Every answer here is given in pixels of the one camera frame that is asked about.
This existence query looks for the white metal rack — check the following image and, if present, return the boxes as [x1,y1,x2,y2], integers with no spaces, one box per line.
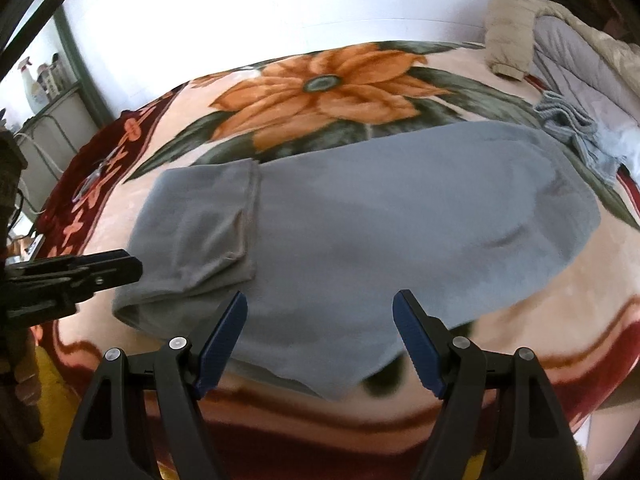
[14,84,87,211]

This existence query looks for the floral fleece blanket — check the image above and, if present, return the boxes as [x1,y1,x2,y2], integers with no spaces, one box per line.
[30,40,640,480]

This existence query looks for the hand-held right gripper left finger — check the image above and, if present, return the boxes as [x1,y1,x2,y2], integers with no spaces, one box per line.
[59,290,249,480]

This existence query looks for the beige puffer jacket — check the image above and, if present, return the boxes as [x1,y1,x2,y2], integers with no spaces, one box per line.
[484,0,640,81]

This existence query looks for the white spray bottle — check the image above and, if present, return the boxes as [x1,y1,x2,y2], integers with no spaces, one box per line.
[17,56,49,116]

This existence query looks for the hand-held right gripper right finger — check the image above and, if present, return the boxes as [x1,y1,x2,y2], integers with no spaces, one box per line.
[392,289,586,480]

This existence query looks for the white cloth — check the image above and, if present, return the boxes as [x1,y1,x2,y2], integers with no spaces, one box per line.
[592,122,640,166]

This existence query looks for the grey quilted coat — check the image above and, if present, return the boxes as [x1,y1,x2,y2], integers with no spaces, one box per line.
[530,12,640,126]

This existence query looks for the light blue knit garment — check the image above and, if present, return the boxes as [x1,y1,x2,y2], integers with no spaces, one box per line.
[534,91,623,176]

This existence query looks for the green window frame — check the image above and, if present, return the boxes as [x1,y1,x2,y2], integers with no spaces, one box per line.
[52,7,116,128]

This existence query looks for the grey pants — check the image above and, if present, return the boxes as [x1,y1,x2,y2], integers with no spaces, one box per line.
[111,120,602,402]

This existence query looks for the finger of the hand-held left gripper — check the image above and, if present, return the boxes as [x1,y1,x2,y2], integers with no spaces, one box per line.
[5,249,143,291]
[0,282,98,331]

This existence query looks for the person's left hand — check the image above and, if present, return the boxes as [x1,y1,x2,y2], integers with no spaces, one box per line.
[9,326,46,441]

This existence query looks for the row of bottles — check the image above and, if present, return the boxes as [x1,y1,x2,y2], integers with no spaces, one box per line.
[37,52,75,102]

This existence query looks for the black metal bed frame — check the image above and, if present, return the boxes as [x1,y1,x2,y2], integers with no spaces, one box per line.
[0,0,96,86]

